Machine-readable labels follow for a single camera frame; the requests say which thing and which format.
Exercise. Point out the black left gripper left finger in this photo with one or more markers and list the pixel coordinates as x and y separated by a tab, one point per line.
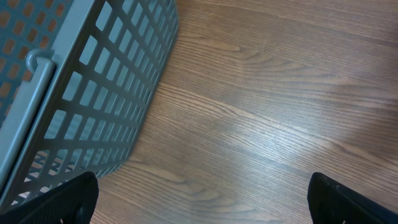
71	202

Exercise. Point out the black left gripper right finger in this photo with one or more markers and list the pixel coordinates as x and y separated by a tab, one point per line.
331	202

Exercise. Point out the grey plastic mesh basket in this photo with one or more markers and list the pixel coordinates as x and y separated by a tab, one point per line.
88	97

